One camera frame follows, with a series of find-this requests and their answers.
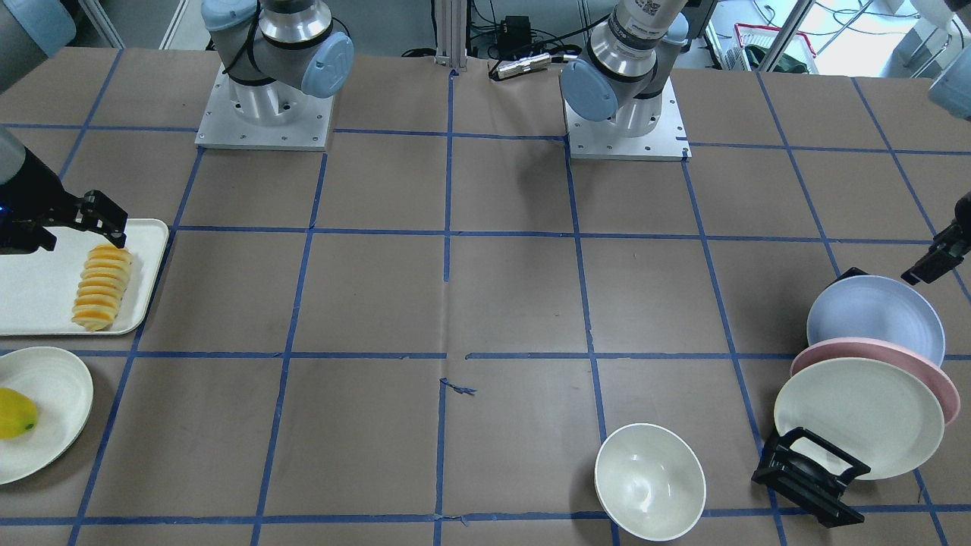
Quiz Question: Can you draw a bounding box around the silver cylindrical connector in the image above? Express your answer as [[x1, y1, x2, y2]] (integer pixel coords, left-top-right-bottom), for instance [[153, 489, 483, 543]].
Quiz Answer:
[[488, 52, 554, 82]]

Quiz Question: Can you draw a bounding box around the aluminium frame post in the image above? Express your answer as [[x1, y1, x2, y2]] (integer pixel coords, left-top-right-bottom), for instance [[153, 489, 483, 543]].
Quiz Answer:
[[432, 0, 470, 73]]

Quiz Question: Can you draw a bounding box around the cream plate in rack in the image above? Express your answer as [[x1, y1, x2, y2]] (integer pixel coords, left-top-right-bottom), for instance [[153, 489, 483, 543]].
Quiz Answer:
[[774, 357, 944, 480]]

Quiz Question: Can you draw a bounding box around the black plate rack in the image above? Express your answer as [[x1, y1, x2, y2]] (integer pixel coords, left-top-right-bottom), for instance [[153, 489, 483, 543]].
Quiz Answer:
[[750, 267, 872, 529]]

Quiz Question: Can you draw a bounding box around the striped toy bread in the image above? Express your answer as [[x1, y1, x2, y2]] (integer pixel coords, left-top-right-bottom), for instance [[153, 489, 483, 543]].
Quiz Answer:
[[72, 244, 133, 331]]

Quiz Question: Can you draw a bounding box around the white ceramic bowl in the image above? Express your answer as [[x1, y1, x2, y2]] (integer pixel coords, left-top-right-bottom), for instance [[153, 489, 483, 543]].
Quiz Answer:
[[594, 424, 707, 541]]

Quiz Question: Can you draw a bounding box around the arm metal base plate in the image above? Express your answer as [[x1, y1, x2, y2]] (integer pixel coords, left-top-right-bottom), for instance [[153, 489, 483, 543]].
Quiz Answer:
[[195, 66, 335, 152], [563, 80, 693, 162]]

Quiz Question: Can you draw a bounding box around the pink plate in rack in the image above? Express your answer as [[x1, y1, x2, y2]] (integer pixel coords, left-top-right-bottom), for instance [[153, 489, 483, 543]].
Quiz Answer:
[[790, 337, 961, 425]]

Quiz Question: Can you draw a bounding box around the white rectangular tray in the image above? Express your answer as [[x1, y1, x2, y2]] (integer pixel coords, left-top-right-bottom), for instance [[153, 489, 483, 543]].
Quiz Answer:
[[1, 218, 169, 337]]

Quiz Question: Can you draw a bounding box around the light blue plate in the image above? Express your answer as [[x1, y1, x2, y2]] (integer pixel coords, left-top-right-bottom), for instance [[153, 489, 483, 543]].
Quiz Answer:
[[806, 275, 947, 366]]

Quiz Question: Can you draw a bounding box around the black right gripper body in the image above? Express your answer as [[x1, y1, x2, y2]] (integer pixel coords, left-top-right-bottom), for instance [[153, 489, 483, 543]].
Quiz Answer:
[[1, 149, 128, 255]]

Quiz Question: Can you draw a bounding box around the cream plate under lemon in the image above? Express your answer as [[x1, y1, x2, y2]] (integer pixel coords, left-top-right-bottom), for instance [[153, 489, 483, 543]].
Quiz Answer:
[[1, 347, 94, 485]]

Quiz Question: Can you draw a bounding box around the black power adapter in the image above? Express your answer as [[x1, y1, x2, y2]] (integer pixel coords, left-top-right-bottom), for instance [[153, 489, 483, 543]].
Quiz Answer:
[[496, 15, 532, 56]]

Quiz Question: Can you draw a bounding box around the yellow lemon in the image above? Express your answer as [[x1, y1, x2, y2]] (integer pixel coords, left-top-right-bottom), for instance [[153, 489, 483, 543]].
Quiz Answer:
[[1, 388, 39, 439]]

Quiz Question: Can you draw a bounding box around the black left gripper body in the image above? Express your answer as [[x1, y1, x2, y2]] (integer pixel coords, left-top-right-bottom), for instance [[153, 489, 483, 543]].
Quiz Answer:
[[941, 191, 970, 255]]

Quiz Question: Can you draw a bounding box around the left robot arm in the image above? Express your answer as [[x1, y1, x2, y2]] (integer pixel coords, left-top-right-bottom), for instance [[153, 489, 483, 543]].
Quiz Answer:
[[561, 1, 970, 284]]

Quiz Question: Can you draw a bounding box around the red white wire basket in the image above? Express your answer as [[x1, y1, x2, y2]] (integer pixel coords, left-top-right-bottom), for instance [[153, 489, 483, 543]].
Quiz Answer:
[[721, 23, 820, 74]]

